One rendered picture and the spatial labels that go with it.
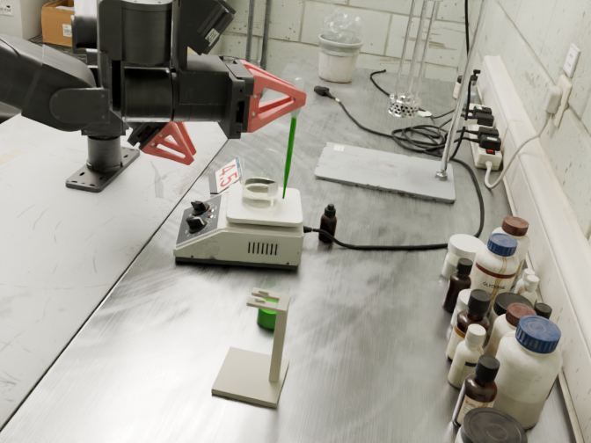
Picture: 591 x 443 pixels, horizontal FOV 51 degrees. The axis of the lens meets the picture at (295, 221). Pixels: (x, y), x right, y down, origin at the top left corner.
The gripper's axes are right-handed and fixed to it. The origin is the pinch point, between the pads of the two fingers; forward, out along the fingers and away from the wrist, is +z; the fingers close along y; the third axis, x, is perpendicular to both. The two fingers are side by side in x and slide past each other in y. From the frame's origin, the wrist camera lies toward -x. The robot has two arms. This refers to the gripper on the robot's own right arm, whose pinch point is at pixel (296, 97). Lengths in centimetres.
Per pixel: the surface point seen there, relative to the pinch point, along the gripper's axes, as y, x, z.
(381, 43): 226, 45, 133
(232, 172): 42, 30, 5
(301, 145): 62, 32, 27
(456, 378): -17.2, 31.1, 19.8
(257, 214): 15.2, 23.9, 2.0
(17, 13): 277, 51, -43
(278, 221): 12.8, 24.1, 4.7
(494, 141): 47, 25, 70
